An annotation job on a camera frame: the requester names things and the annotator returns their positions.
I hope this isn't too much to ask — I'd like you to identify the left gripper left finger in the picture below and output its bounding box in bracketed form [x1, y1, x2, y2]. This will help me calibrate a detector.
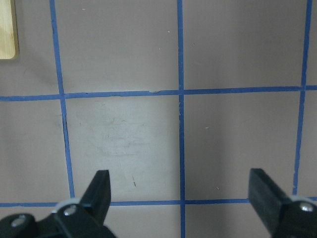
[0, 170, 115, 238]

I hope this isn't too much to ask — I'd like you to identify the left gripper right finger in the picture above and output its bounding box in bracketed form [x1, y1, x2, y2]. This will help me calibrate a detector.
[248, 168, 317, 238]

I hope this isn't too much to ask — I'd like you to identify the wooden cup stand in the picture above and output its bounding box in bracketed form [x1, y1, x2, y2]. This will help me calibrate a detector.
[0, 0, 19, 60]

